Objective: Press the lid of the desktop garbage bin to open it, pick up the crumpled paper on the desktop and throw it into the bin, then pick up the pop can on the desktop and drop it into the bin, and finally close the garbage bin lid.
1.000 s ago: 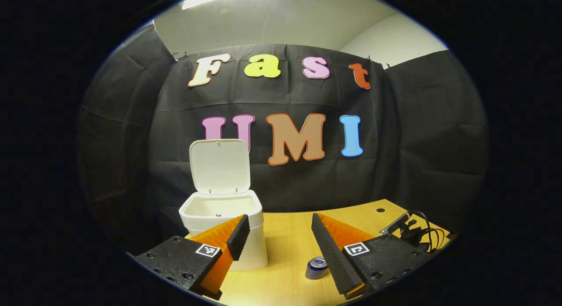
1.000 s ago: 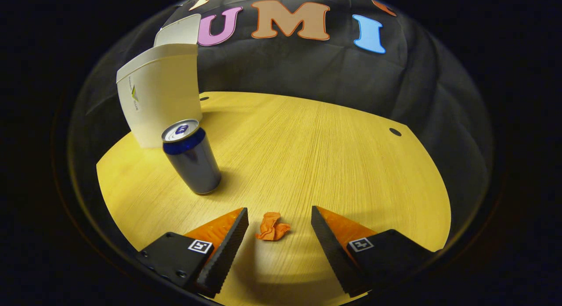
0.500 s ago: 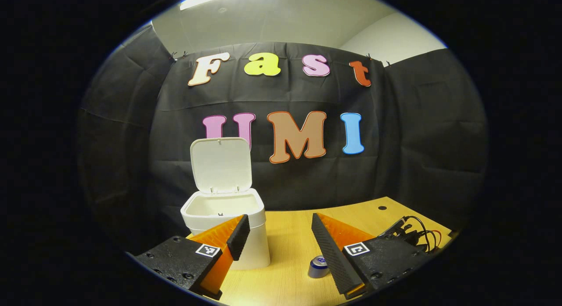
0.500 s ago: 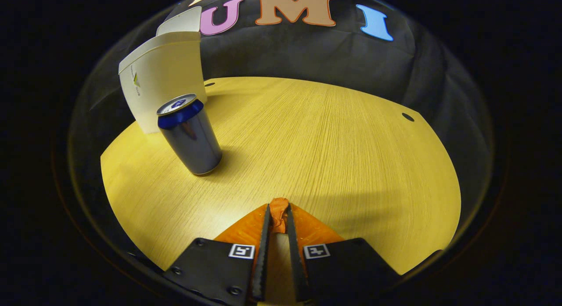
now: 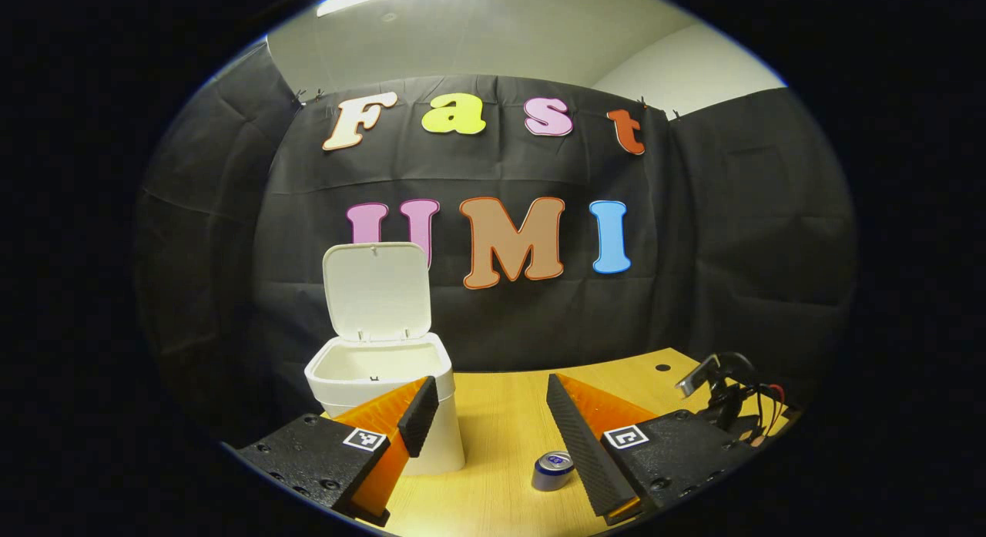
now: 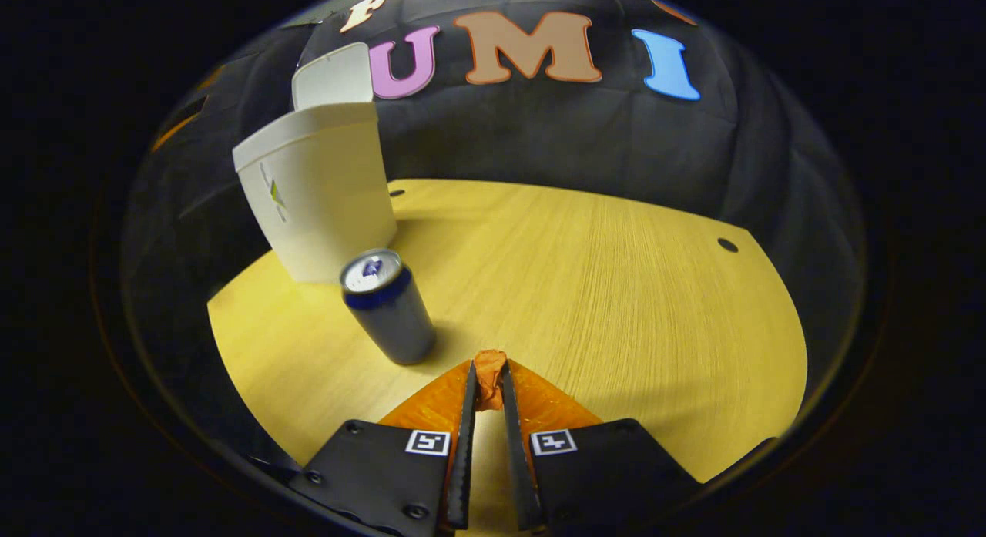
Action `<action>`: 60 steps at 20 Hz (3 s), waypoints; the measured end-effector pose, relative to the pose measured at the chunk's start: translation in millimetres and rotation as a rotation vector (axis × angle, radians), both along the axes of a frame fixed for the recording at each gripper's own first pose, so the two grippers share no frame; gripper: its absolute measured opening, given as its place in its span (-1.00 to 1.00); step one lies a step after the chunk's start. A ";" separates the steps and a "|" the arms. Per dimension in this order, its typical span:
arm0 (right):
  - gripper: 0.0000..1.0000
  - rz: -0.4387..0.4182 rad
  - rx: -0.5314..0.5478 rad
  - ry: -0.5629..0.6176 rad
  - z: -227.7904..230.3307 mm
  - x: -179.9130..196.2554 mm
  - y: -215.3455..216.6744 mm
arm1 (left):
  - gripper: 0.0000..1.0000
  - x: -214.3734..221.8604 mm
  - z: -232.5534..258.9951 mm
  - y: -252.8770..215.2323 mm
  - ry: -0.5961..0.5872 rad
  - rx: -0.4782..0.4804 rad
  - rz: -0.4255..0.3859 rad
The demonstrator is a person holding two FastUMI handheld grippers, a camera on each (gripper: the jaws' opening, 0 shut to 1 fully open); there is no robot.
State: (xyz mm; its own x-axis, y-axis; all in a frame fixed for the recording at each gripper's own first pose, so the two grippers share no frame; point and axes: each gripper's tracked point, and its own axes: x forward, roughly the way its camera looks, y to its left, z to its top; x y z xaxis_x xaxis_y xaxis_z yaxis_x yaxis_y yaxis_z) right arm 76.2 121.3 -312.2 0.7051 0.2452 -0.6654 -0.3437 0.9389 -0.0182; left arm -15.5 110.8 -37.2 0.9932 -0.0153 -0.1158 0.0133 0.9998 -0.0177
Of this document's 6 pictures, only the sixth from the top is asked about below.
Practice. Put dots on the silver blue pop can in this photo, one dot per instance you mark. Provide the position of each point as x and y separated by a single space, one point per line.
393 313

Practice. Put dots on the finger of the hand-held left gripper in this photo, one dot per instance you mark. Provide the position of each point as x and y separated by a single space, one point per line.
194 111

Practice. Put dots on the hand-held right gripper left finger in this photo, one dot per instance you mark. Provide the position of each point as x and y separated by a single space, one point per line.
464 444

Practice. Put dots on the white desktop garbage bin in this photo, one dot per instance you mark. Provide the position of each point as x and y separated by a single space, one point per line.
323 190

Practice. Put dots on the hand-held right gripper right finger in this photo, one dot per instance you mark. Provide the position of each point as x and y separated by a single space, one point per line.
514 444

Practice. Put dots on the orange paper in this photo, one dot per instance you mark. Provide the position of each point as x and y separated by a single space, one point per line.
490 375

